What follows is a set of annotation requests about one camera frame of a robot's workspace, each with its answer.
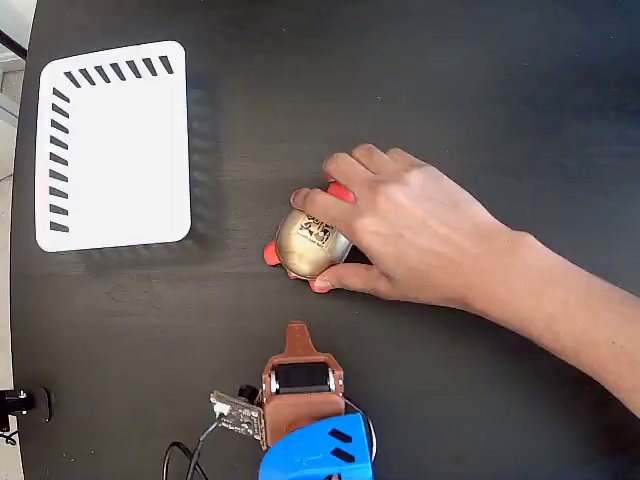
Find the red turtle toy gold shell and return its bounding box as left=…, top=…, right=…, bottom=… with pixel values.
left=263, top=180, right=357, bottom=294

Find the bare human forearm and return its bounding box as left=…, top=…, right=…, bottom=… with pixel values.
left=464, top=232, right=640, bottom=419

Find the white slotted tray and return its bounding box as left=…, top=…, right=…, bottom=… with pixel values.
left=33, top=39, right=194, bottom=254

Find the bare human hand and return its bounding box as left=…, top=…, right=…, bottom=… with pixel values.
left=289, top=143, right=531, bottom=312

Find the black stand clamp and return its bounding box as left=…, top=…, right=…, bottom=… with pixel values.
left=0, top=387, right=55, bottom=446

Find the black diagonal bar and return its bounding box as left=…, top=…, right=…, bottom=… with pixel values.
left=0, top=28, right=29, bottom=60

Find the camera circuit board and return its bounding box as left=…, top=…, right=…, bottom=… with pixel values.
left=208, top=383, right=265, bottom=441

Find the red white black servo wire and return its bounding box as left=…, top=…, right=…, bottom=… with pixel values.
left=343, top=397, right=379, bottom=459

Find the black camera cable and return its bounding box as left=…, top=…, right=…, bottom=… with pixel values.
left=162, top=419, right=221, bottom=480

